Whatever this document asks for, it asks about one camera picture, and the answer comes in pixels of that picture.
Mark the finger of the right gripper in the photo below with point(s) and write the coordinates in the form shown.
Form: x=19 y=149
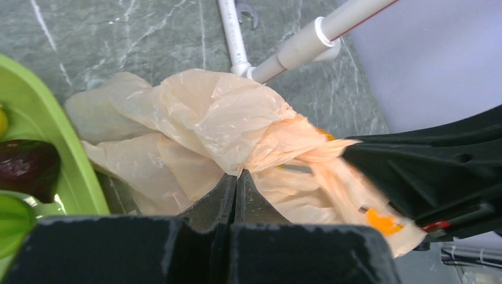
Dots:
x=450 y=192
x=475 y=136

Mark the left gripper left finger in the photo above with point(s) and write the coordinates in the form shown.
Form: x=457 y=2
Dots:
x=188 y=248

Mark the green plastic fruit bin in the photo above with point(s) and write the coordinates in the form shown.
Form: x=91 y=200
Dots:
x=34 y=113

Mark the yellow fake corn cob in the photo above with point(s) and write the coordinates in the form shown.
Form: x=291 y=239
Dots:
x=4 y=124

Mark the green fake starfruit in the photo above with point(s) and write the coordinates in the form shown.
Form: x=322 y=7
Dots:
x=17 y=219

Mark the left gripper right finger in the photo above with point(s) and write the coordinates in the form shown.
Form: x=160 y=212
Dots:
x=266 y=248

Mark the translucent orange plastic bag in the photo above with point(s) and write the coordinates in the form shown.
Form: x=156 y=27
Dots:
x=172 y=143

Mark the white PVC pipe frame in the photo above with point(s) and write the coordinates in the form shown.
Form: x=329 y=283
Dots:
x=317 y=42

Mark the dark maroon fake fig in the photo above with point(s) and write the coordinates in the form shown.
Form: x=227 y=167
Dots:
x=31 y=167

